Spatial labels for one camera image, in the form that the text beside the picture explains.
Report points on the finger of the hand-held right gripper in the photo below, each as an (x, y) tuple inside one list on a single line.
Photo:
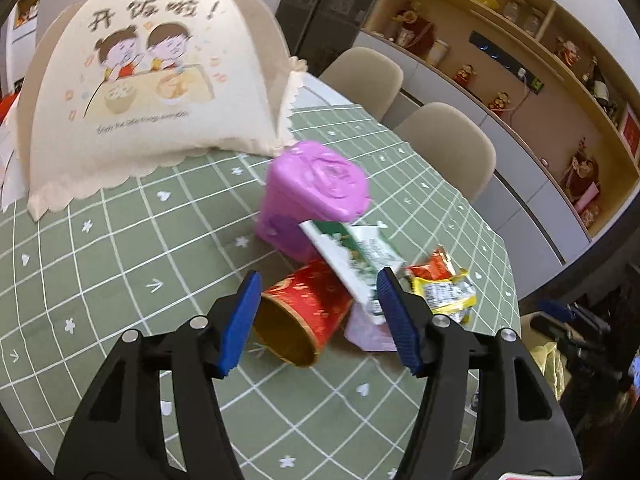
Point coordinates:
[(557, 310), (542, 326)]

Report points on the recessed wall shelf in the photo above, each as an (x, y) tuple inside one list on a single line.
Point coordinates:
[(25, 15)]

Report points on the dark wine bottle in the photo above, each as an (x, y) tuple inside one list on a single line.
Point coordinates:
[(597, 85)]

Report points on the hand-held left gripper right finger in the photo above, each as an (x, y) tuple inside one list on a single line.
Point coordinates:
[(400, 325)]

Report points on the black power strip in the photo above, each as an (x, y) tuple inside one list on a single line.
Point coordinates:
[(492, 47)]

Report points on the beige lidded cup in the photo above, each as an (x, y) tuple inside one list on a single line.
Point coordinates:
[(438, 52)]

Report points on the grey cabinet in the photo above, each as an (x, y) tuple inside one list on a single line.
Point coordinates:
[(525, 220)]

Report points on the pink tissue pack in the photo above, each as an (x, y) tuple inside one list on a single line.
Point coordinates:
[(367, 332)]

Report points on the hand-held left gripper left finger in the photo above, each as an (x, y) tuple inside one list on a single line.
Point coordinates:
[(240, 330)]

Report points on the dark glass cabinet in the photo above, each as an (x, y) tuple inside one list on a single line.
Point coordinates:
[(325, 10)]

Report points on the pink flower doll bouquet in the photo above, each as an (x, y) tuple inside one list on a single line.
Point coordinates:
[(582, 175)]

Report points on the cream printed food cover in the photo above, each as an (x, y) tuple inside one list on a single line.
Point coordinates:
[(150, 110)]

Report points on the red gold figurine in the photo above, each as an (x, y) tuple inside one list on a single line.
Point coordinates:
[(568, 52)]

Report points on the green checked tablecloth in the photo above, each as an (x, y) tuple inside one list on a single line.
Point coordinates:
[(125, 260)]

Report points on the red orange snack packet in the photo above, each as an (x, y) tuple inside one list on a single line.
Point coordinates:
[(435, 262)]

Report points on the red seated figurine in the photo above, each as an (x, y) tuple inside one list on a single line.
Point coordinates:
[(499, 105), (464, 75)]

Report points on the beige chair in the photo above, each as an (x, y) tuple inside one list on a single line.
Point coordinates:
[(450, 145), (365, 80)]

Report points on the yellow plastic bag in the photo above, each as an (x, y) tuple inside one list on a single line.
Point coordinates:
[(547, 370)]

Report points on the green white snack packet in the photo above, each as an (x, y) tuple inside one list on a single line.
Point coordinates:
[(350, 255)]

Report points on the red paper cup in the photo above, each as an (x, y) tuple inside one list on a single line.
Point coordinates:
[(300, 300)]

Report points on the dark red doll bouquet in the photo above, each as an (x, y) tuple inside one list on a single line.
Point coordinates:
[(417, 30)]

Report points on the purple plastic jar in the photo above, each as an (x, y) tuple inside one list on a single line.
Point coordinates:
[(310, 185)]

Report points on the yellow foil snack packet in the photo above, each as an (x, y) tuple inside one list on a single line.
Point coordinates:
[(445, 295)]

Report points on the red picture frame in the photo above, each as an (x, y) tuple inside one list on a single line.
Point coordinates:
[(631, 132)]

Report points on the wooden wall shelf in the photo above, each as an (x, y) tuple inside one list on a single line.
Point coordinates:
[(540, 125)]

